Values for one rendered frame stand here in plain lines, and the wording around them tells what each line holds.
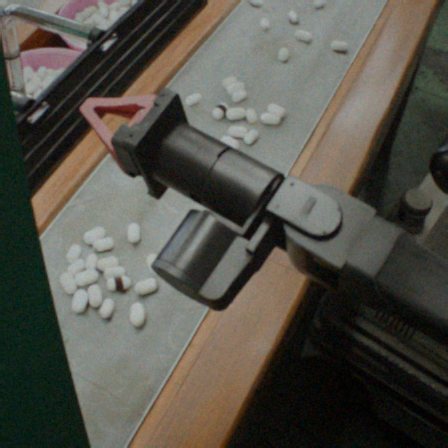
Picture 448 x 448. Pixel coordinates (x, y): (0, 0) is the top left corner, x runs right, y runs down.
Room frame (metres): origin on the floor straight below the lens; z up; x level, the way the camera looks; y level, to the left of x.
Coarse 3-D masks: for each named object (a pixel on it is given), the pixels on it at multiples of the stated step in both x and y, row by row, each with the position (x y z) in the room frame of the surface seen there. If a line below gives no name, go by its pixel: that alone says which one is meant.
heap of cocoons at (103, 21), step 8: (120, 0) 1.34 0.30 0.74; (128, 0) 1.34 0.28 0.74; (136, 0) 1.34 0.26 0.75; (88, 8) 1.29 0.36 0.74; (96, 8) 1.31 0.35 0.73; (104, 8) 1.30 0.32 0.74; (112, 8) 1.30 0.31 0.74; (120, 8) 1.31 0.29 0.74; (128, 8) 1.33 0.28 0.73; (80, 16) 1.27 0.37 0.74; (88, 16) 1.28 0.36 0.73; (96, 16) 1.26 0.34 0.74; (104, 16) 1.28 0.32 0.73; (112, 16) 1.27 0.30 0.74; (96, 24) 1.25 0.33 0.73; (104, 24) 1.24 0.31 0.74; (72, 40) 1.17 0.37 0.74
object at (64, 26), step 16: (0, 16) 0.74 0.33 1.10; (16, 16) 0.73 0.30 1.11; (32, 16) 0.72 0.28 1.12; (48, 16) 0.72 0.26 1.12; (16, 32) 0.76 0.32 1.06; (64, 32) 0.70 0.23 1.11; (80, 32) 0.70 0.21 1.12; (96, 32) 0.69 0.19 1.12; (16, 48) 0.75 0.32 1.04; (16, 64) 0.74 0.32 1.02; (16, 80) 0.74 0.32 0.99; (16, 96) 0.56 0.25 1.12; (16, 112) 0.55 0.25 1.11
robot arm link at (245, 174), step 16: (224, 160) 0.40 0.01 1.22; (240, 160) 0.40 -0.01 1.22; (256, 160) 0.41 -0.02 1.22; (208, 176) 0.39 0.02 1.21; (224, 176) 0.39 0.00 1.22; (240, 176) 0.38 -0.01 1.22; (256, 176) 0.39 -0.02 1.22; (272, 176) 0.39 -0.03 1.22; (208, 192) 0.38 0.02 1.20; (224, 192) 0.38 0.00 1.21; (240, 192) 0.37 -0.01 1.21; (256, 192) 0.37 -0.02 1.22; (272, 192) 0.38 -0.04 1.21; (208, 208) 0.38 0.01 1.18; (224, 208) 0.37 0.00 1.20; (240, 208) 0.36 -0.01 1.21; (256, 208) 0.36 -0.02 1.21; (240, 224) 0.36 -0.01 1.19; (256, 224) 0.36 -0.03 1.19
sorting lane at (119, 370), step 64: (384, 0) 1.48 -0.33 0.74; (192, 64) 1.13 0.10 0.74; (256, 64) 1.15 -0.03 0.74; (320, 64) 1.18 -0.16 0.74; (256, 128) 0.96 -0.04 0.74; (128, 192) 0.77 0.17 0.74; (64, 256) 0.62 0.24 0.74; (128, 256) 0.63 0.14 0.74; (64, 320) 0.50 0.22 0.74; (128, 320) 0.52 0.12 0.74; (192, 320) 0.53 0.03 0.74; (128, 384) 0.41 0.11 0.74
